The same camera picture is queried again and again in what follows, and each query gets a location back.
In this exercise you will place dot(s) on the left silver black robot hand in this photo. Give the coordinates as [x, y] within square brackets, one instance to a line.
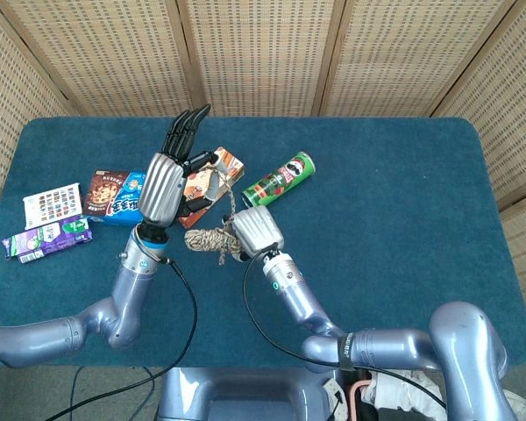
[162, 188]

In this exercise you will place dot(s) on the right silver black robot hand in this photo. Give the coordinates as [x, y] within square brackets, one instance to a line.
[256, 230]

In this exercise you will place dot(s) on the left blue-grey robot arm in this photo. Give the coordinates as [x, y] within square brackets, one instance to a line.
[127, 298]

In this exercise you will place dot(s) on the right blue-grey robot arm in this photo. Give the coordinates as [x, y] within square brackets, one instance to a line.
[377, 346]

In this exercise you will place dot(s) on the green Pringles can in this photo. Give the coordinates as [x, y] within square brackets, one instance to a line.
[278, 182]

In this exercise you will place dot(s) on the blue and brown cookie box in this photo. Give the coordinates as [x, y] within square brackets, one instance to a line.
[109, 197]

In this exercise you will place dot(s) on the orange biscuit stick box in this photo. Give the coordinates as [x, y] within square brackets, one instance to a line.
[233, 169]

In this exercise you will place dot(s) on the white box with coloured squares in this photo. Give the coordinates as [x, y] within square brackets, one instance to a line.
[52, 205]

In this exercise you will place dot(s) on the blue carpet table cover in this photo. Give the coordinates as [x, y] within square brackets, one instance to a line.
[377, 219]

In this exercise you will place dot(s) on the purple drink carton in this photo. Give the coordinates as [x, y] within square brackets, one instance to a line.
[48, 239]

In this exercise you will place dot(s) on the blue-grey robot torso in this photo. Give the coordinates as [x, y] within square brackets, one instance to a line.
[245, 394]

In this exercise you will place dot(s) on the woven bamboo folding screen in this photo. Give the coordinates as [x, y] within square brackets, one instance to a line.
[263, 52]

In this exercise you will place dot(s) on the orange curved tube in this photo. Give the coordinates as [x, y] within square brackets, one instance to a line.
[353, 397]

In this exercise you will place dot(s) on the white crumpled cloth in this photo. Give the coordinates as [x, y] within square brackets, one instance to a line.
[403, 386]

